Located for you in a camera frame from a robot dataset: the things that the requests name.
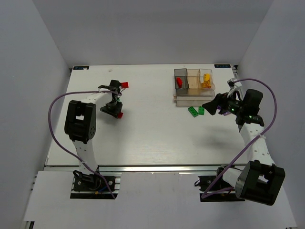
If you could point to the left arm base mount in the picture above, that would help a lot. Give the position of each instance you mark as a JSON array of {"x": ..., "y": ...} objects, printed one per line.
[{"x": 93, "y": 187}]

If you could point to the right corner label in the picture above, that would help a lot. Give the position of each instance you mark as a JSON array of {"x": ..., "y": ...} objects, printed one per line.
[{"x": 222, "y": 65}]

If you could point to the long clear tray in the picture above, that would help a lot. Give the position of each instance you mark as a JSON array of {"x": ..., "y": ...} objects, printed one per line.
[{"x": 194, "y": 98}]

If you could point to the smoky grey container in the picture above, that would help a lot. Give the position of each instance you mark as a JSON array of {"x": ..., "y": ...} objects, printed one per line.
[{"x": 181, "y": 73}]

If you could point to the red long lego brick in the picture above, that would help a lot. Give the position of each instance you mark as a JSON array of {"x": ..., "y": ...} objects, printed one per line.
[{"x": 179, "y": 82}]

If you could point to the green flat lego plate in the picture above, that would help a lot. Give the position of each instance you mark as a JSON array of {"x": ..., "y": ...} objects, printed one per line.
[{"x": 193, "y": 111}]

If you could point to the clear container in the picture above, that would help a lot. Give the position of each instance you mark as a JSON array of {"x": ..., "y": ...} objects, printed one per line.
[{"x": 209, "y": 71}]

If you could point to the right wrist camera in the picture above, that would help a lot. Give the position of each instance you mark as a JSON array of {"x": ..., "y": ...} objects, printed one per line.
[{"x": 233, "y": 83}]

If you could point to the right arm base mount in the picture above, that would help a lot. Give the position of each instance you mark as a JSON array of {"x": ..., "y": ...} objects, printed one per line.
[{"x": 204, "y": 179}]

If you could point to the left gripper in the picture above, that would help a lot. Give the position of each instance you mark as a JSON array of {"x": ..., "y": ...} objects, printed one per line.
[{"x": 112, "y": 109}]

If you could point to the amber container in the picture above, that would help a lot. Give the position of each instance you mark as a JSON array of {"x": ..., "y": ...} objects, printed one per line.
[{"x": 194, "y": 82}]

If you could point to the aluminium table rail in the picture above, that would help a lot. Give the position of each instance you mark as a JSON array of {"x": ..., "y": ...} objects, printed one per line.
[{"x": 118, "y": 169}]

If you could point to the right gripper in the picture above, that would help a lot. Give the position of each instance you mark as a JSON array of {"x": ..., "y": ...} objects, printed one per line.
[{"x": 220, "y": 102}]

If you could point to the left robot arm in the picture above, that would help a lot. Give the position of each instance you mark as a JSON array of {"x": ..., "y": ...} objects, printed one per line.
[{"x": 81, "y": 121}]

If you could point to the corner label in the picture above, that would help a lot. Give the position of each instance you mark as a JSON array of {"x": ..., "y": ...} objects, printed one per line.
[
  {"x": 222, "y": 65},
  {"x": 80, "y": 68}
]

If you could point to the yellow square lego brick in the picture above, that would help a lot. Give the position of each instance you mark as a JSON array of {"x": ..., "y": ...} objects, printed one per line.
[{"x": 206, "y": 84}]

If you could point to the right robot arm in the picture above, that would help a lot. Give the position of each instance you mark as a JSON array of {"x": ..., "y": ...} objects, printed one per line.
[{"x": 261, "y": 180}]

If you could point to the green lego brick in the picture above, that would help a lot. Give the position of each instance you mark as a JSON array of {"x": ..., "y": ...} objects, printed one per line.
[{"x": 201, "y": 110}]

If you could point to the yellow rounded lego brick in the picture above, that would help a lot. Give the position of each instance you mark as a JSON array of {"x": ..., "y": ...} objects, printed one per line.
[{"x": 206, "y": 77}]

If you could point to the left corner label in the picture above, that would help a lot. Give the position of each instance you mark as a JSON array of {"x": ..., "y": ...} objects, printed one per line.
[{"x": 80, "y": 68}]

